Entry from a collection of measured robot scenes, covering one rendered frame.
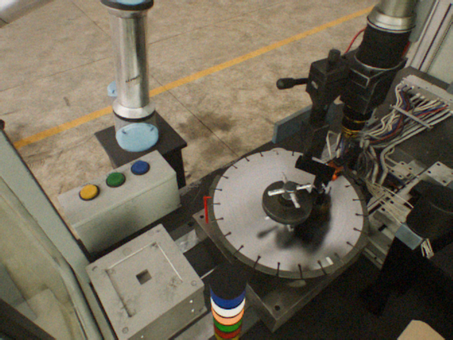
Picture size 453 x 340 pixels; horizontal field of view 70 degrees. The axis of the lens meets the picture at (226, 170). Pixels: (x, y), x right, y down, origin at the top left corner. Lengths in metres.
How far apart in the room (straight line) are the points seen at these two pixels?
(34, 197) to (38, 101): 2.43
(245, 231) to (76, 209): 0.41
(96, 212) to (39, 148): 1.76
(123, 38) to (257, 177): 0.44
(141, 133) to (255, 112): 1.68
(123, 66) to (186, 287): 0.53
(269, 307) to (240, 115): 1.91
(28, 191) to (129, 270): 0.26
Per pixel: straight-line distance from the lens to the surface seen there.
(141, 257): 0.74
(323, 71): 0.58
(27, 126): 2.79
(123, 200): 0.84
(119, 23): 0.82
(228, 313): 0.45
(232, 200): 0.73
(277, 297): 0.74
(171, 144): 1.17
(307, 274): 0.66
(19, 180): 0.59
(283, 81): 0.60
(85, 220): 0.84
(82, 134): 2.54
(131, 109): 0.92
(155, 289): 0.70
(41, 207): 0.64
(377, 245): 0.92
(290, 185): 0.70
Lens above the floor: 1.54
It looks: 48 degrees down
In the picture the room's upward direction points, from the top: straight up
